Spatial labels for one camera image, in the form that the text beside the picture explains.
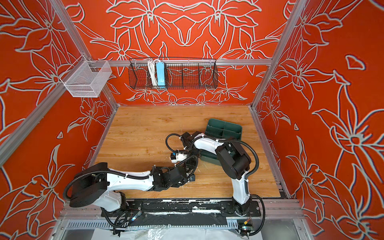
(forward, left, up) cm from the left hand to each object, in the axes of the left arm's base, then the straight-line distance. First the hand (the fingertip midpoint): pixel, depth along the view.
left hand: (181, 170), depth 83 cm
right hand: (+2, -2, -1) cm, 3 cm away
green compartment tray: (+28, -25, +4) cm, 38 cm away
